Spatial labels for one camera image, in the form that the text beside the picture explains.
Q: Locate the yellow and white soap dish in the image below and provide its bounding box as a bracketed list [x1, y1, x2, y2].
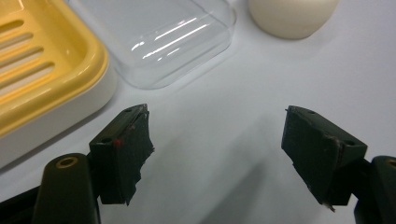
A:
[0, 0, 119, 170]

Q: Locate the clear plastic soap dish lid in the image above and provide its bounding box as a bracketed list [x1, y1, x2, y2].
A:
[66, 0, 237, 91]

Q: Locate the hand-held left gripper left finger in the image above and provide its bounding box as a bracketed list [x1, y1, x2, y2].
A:
[89, 104, 155, 206]

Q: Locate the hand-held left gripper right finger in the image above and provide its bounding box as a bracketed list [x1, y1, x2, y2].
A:
[280, 105, 369, 213]

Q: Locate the cream soap bar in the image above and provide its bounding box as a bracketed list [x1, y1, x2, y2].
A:
[247, 0, 341, 40]

